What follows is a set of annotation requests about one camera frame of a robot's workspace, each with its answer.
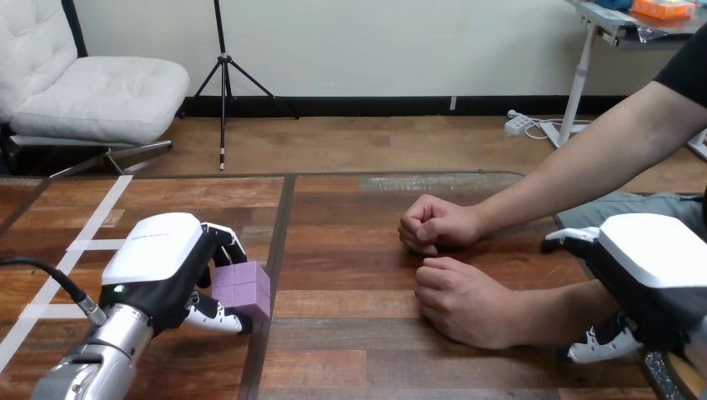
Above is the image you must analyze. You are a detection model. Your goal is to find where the white power cable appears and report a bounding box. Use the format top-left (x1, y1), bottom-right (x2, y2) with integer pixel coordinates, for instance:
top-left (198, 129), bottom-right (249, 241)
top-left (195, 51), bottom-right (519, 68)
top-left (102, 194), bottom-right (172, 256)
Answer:
top-left (523, 117), bottom-right (593, 143)

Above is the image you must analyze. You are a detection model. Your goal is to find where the white cushioned chair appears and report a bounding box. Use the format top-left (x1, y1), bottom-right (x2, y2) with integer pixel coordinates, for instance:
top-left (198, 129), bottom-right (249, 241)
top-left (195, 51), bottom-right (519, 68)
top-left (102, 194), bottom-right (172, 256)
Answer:
top-left (0, 0), bottom-right (191, 179)

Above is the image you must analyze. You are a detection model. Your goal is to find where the black cable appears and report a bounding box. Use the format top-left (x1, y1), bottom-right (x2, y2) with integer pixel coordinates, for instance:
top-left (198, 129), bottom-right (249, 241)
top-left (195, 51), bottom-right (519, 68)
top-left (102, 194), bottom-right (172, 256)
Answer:
top-left (0, 256), bottom-right (109, 328)

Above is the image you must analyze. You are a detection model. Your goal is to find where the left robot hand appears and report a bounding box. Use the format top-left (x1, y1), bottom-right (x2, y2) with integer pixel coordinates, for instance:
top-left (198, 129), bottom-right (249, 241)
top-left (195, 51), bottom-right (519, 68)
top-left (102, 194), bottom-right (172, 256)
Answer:
top-left (99, 212), bottom-right (255, 338)

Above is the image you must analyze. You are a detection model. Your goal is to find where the black tripod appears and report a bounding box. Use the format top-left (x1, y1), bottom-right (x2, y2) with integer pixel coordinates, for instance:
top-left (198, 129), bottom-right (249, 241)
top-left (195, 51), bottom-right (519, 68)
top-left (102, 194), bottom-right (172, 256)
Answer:
top-left (176, 0), bottom-right (300, 172)

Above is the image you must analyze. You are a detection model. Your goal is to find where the orange thing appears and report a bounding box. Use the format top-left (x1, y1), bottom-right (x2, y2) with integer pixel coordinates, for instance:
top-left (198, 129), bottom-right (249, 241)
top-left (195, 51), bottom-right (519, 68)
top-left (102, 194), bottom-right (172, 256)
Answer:
top-left (631, 0), bottom-right (697, 21)

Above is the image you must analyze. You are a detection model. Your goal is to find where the purple block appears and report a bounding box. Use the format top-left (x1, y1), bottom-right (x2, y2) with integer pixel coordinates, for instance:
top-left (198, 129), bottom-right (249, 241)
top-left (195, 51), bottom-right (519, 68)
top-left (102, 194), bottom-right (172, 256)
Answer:
top-left (212, 261), bottom-right (273, 321)

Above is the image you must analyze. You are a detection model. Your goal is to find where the white power strip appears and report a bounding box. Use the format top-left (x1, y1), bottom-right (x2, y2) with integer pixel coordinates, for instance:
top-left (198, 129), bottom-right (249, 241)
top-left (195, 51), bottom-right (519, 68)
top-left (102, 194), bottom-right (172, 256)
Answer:
top-left (504, 109), bottom-right (534, 136)

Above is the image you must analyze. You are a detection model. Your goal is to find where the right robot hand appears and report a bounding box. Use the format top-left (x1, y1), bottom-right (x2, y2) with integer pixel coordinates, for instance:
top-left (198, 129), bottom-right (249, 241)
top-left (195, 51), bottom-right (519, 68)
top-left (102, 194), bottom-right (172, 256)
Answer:
top-left (540, 213), bottom-right (707, 366)

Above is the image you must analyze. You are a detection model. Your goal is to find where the person's body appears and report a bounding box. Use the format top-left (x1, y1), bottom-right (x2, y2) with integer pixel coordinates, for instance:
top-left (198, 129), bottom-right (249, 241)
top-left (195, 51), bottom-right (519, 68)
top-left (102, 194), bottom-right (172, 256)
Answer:
top-left (554, 24), bottom-right (707, 244)

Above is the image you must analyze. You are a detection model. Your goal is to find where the person's hand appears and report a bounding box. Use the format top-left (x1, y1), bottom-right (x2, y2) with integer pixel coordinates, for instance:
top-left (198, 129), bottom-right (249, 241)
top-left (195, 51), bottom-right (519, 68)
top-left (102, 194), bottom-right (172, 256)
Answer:
top-left (397, 194), bottom-right (490, 258)
top-left (414, 257), bottom-right (530, 351)

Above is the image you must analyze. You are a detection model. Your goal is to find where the white desk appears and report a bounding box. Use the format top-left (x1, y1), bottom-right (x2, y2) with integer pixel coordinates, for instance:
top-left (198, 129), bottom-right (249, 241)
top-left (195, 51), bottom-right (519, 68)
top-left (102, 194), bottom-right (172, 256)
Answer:
top-left (539, 0), bottom-right (707, 150)

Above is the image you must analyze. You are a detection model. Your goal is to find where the person's forearm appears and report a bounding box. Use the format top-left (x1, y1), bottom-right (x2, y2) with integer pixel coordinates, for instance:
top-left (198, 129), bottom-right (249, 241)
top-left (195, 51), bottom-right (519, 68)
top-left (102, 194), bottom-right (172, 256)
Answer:
top-left (519, 278), bottom-right (624, 349)
top-left (475, 80), bottom-right (707, 239)

